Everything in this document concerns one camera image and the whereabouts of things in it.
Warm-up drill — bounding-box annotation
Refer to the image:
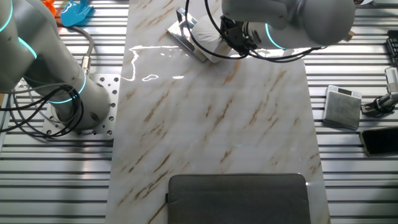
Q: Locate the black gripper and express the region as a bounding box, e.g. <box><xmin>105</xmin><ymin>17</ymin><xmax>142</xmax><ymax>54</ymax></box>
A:
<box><xmin>220</xmin><ymin>16</ymin><xmax>259</xmax><ymax>57</ymax></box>

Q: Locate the grey cable with metal connector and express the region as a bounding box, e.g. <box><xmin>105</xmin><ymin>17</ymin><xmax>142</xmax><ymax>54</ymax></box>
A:
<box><xmin>57</xmin><ymin>24</ymin><xmax>95</xmax><ymax>77</ymax></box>

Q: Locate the shiny metal paper shelf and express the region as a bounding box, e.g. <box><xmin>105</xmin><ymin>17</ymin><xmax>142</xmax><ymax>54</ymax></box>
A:
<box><xmin>165</xmin><ymin>7</ymin><xmax>209</xmax><ymax>64</ymax></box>

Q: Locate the blue toy shovel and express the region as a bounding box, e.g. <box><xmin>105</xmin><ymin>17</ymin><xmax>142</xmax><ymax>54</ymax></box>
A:
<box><xmin>60</xmin><ymin>0</ymin><xmax>94</xmax><ymax>27</ymax></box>

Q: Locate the black wrist cable bundle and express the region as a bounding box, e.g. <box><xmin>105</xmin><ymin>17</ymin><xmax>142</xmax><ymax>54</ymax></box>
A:
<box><xmin>184</xmin><ymin>0</ymin><xmax>327</xmax><ymax>64</ymax></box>

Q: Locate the silver digital scale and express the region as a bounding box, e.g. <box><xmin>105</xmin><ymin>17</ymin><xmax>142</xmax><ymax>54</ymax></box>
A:
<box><xmin>322</xmin><ymin>85</ymin><xmax>363</xmax><ymax>131</ymax></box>

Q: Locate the black smartphone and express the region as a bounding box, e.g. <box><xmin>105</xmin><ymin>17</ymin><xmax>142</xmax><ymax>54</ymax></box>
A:
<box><xmin>359</xmin><ymin>126</ymin><xmax>398</xmax><ymax>157</ymax></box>

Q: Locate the white toilet paper roll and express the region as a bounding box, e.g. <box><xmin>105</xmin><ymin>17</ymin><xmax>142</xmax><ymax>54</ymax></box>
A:
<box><xmin>190</xmin><ymin>14</ymin><xmax>233</xmax><ymax>64</ymax></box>

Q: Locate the marble pattern board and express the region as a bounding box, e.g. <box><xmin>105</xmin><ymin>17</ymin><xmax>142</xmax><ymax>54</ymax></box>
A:
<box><xmin>104</xmin><ymin>0</ymin><xmax>331</xmax><ymax>224</ymax></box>

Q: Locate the orange toy shovel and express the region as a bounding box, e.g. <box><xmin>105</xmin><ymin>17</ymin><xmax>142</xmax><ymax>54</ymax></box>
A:
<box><xmin>42</xmin><ymin>0</ymin><xmax>58</xmax><ymax>17</ymax></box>

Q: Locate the black base cable bundle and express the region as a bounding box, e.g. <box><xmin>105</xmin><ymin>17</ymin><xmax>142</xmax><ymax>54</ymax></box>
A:
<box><xmin>0</xmin><ymin>83</ymin><xmax>85</xmax><ymax>138</ymax></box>

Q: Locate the grey fabric sleeve pad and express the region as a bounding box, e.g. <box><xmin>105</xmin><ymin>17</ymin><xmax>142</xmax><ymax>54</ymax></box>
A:
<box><xmin>164</xmin><ymin>173</ymin><xmax>312</xmax><ymax>224</ymax></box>

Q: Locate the black keyboard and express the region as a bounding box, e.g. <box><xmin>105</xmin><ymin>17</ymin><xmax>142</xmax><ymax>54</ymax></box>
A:
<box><xmin>386</xmin><ymin>30</ymin><xmax>398</xmax><ymax>67</ymax></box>

